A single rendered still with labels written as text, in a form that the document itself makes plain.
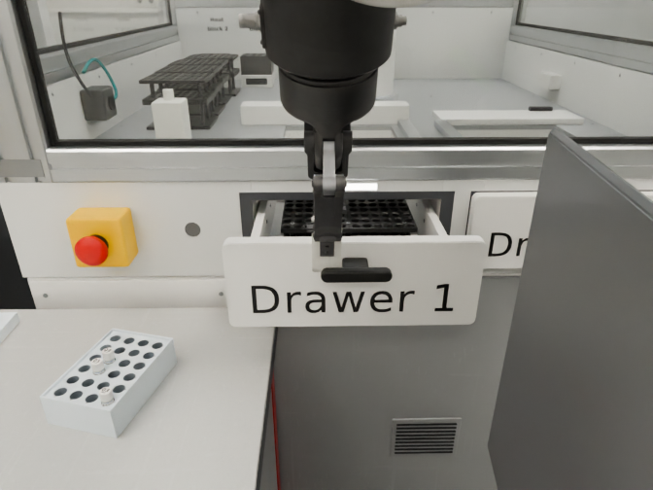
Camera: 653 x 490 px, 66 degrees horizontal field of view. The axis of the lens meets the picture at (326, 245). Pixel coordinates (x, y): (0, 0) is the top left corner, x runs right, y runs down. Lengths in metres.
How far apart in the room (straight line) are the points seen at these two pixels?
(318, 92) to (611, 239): 0.21
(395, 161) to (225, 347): 0.33
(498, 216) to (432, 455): 0.47
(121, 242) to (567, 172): 0.54
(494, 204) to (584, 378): 0.42
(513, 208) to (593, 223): 0.41
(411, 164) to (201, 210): 0.29
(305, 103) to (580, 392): 0.26
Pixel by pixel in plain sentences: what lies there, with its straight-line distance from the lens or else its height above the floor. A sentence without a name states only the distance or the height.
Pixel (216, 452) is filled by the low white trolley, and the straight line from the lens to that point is 0.56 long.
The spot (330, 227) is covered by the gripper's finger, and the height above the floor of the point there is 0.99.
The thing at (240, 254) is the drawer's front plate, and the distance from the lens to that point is 0.56.
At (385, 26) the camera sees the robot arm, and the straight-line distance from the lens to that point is 0.36.
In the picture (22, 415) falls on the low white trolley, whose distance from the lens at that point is 0.67.
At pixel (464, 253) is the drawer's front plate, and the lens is 0.58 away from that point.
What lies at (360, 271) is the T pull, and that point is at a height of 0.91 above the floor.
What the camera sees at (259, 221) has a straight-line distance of 0.69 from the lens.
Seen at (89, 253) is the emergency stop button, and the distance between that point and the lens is 0.71.
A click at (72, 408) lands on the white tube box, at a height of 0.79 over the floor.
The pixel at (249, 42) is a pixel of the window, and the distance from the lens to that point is 0.67.
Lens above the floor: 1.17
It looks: 26 degrees down
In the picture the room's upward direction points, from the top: straight up
